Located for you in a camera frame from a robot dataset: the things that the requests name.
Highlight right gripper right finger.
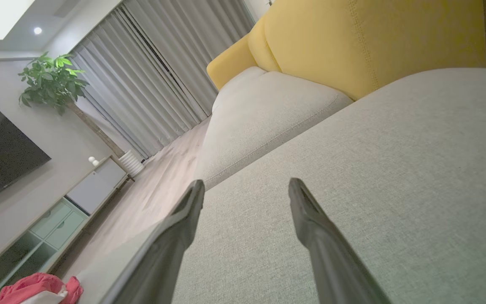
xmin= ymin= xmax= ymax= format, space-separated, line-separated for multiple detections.
xmin=288 ymin=178 xmax=392 ymax=304

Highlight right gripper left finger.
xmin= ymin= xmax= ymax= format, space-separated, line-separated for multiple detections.
xmin=100 ymin=179 xmax=205 ymax=304

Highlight red basketball shorts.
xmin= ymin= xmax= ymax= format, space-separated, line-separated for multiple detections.
xmin=64 ymin=276 xmax=84 ymax=304

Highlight red Bulls basketball jersey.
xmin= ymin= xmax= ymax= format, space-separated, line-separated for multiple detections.
xmin=0 ymin=272 xmax=68 ymax=304

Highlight white ribbed plant pot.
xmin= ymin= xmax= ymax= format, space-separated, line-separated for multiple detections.
xmin=119 ymin=150 xmax=146 ymax=178

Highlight long low TV cabinet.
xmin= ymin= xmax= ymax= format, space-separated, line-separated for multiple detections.
xmin=0 ymin=155 xmax=129 ymax=302

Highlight large grey sofa seat cushion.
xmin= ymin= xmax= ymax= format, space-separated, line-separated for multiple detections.
xmin=76 ymin=68 xmax=486 ymax=304

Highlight black flat television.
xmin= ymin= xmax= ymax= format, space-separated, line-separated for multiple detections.
xmin=0 ymin=110 xmax=52 ymax=210

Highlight grey pleated curtain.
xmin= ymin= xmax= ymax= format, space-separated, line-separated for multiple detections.
xmin=70 ymin=0 xmax=256 ymax=159

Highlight yellow sofa end backrest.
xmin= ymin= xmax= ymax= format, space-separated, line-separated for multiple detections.
xmin=206 ymin=35 xmax=257 ymax=90

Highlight green potted tree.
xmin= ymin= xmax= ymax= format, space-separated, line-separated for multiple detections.
xmin=18 ymin=52 xmax=126 ymax=157

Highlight narrow yellow sofa backrest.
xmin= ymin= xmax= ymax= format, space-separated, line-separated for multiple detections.
xmin=247 ymin=19 xmax=281 ymax=73

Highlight wide yellow sofa backrest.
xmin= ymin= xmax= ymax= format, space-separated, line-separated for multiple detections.
xmin=263 ymin=0 xmax=486 ymax=101

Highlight ceiling air vent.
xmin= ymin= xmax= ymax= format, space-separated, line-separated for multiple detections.
xmin=53 ymin=0 xmax=81 ymax=18

